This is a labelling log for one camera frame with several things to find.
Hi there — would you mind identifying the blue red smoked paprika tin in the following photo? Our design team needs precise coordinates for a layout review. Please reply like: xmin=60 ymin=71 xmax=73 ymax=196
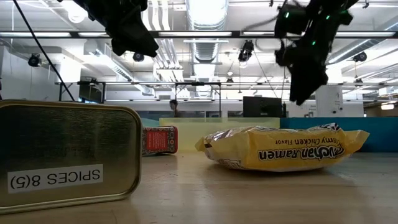
xmin=142 ymin=126 xmax=179 ymax=156

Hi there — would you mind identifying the yellow plastic bin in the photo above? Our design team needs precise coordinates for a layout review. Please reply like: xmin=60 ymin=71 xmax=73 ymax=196
xmin=159 ymin=117 xmax=280 ymax=153

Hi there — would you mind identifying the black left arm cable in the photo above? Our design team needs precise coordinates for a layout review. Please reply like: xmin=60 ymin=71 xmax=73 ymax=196
xmin=12 ymin=0 xmax=75 ymax=102

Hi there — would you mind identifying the black background rig frame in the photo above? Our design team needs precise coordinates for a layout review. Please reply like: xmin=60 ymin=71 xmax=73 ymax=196
xmin=174 ymin=81 xmax=222 ymax=118

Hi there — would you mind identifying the blue plastic bin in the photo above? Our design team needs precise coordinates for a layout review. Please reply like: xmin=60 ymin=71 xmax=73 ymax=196
xmin=279 ymin=116 xmax=398 ymax=153

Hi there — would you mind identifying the yellow Maruchan ramen pack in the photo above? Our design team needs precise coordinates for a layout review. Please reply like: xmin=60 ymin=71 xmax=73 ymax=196
xmin=195 ymin=123 xmax=371 ymax=172

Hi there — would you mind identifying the red small snack packet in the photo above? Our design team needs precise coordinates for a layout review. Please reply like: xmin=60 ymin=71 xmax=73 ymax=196
xmin=0 ymin=100 xmax=144 ymax=215

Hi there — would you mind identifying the black computer monitor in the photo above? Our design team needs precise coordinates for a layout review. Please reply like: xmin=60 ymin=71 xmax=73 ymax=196
xmin=243 ymin=96 xmax=287 ymax=118

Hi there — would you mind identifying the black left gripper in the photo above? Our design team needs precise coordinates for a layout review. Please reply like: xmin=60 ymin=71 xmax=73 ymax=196
xmin=58 ymin=0 xmax=159 ymax=58

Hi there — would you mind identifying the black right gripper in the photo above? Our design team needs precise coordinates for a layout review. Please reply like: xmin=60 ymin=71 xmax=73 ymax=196
xmin=275 ymin=2 xmax=354 ymax=106

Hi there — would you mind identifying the person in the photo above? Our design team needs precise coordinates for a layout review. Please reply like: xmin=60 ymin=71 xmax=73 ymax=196
xmin=169 ymin=99 xmax=182 ymax=118

